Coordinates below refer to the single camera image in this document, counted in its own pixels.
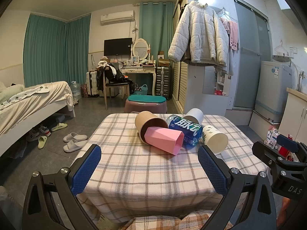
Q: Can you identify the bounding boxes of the printed blanket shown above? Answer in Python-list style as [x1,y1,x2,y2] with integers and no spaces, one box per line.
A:
[0,81,51,111]

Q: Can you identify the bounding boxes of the person's right forearm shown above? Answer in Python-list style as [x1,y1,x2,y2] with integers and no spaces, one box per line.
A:
[281,195,296,224]

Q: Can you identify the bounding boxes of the black television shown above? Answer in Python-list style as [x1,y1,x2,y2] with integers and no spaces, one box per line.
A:
[104,38,133,56]

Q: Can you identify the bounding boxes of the white padded jacket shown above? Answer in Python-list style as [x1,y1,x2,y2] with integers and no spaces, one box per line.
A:
[168,0,229,67]

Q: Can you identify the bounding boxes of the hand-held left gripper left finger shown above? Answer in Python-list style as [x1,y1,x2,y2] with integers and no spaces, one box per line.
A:
[21,144,102,230]

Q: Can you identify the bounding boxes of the pile of clothes and bags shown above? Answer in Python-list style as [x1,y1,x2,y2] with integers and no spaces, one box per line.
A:
[97,61,135,94]

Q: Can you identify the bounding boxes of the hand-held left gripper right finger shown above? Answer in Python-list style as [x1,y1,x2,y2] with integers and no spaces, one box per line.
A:
[198,145,284,230]

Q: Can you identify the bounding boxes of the white wardrobe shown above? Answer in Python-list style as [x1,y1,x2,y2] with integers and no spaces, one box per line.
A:
[172,0,229,116]

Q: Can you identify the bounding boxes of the silver suitcase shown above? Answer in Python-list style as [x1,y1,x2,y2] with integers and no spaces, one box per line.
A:
[155,67,172,100]

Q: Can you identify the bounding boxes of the red bag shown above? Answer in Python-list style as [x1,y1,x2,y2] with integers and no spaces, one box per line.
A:
[278,146,296,161]

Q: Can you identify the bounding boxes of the blue basket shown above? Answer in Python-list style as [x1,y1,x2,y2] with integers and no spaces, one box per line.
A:
[134,84,148,95]

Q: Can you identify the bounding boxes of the white suitcase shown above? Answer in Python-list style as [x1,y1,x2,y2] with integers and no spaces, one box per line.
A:
[86,70,99,97]

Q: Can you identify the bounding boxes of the teal seat cushion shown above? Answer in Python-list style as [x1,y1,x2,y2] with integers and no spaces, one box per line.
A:
[127,95,166,104]

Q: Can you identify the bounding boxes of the pink towel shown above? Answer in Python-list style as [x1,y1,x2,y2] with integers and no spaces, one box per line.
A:
[220,17,240,51]

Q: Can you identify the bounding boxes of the plain white cup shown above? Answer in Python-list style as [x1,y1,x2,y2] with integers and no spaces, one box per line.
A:
[186,108,204,126]

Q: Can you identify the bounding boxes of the white washing machine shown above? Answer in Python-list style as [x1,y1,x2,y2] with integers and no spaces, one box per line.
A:
[254,61,293,123]

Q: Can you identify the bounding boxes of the white cabinet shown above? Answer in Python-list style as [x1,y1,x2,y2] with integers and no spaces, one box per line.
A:
[279,87,307,138]

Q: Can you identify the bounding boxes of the wire clothes hanger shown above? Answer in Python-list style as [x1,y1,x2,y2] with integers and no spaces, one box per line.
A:
[274,40,291,54]

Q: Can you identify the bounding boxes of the wooden chair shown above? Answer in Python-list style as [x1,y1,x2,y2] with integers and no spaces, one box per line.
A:
[103,65,130,111]

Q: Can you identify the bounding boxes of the grey sneaker with red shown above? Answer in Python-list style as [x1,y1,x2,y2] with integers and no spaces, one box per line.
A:
[38,125,51,137]

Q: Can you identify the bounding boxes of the orange plaid clothing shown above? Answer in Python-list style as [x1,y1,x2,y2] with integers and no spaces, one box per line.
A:
[120,209,234,230]

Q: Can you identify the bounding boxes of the stool with teal cushion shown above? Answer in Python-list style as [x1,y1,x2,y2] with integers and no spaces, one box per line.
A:
[124,95,168,114]

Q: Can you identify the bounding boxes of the white cup with leaf print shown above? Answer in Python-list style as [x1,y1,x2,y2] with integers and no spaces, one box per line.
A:
[202,125,229,155]

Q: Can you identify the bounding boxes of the metal basin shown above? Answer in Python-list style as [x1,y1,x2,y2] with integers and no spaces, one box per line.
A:
[272,55,292,63]

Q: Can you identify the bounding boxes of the white air conditioner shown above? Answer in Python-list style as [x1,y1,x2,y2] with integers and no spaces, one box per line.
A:
[100,10,135,25]

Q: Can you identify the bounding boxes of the large water jug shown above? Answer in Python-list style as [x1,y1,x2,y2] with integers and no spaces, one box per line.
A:
[71,81,82,100]

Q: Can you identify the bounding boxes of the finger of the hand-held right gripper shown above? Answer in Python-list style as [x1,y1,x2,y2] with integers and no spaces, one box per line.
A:
[252,141,285,170]
[276,134,307,160]

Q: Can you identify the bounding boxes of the pink faceted cup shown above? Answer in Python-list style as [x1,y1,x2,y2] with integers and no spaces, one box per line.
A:
[144,126,185,155]

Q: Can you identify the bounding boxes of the plaid covered table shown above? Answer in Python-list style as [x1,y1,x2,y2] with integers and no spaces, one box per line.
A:
[72,113,270,223]

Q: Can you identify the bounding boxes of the oval vanity mirror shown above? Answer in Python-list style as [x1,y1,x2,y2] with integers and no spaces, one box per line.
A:
[133,38,149,61]

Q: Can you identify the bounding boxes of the frosted glass door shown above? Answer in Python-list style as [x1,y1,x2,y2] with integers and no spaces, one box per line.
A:
[231,0,271,109]

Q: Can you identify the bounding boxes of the blue label plastic bottle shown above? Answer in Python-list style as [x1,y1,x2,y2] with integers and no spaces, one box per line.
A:
[166,114,204,147]

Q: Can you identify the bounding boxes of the teal curtain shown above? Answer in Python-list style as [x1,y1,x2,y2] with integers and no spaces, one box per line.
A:
[65,13,92,84]
[23,14,67,85]
[139,2,175,64]

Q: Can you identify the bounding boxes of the white dressing table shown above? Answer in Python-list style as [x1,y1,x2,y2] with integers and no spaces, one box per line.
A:
[120,65,157,96]

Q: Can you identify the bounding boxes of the cardboard boxes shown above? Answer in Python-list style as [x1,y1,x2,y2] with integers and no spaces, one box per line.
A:
[157,51,172,67]

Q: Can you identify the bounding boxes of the white slipper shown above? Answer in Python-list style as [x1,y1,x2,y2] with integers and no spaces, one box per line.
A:
[63,132,88,142]
[63,139,88,153]

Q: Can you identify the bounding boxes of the bed with beige sheet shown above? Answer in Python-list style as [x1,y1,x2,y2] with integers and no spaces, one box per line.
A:
[0,81,75,159]

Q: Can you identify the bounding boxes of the white printed carton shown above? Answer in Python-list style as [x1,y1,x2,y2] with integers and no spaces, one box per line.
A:
[264,125,281,149]

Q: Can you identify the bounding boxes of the brown paper cup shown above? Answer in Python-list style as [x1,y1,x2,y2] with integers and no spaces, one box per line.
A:
[134,111,169,145]

